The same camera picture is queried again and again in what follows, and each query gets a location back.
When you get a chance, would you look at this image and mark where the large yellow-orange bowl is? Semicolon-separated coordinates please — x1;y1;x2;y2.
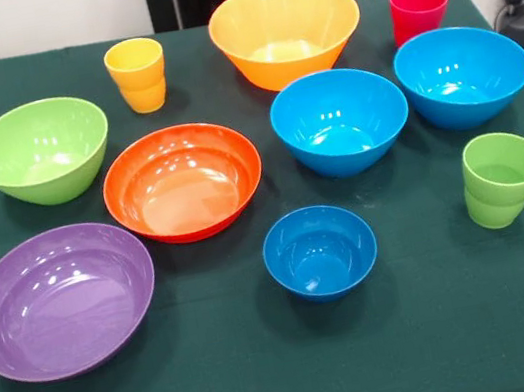
202;0;372;103

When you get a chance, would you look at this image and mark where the orange-red shallow bowl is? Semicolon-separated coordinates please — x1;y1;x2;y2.
93;111;275;257

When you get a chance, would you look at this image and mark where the small dark blue bowl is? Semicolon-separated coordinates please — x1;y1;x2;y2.
255;195;387;313

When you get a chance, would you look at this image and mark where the light blue bowl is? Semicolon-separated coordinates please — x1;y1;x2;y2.
263;57;420;189
388;13;524;141

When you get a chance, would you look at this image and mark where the yellow cup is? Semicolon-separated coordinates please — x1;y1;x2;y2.
100;33;174;119

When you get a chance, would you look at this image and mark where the dark green tablecloth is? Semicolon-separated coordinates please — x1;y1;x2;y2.
0;0;524;392

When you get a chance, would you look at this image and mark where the green bowl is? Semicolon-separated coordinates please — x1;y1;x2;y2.
0;87;121;216

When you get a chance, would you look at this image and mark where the purple bowl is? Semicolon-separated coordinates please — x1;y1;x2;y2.
0;212;171;391

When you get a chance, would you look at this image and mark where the red cup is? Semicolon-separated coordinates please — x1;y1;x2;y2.
387;0;457;49

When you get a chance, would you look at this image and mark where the green cup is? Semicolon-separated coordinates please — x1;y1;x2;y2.
454;127;524;235

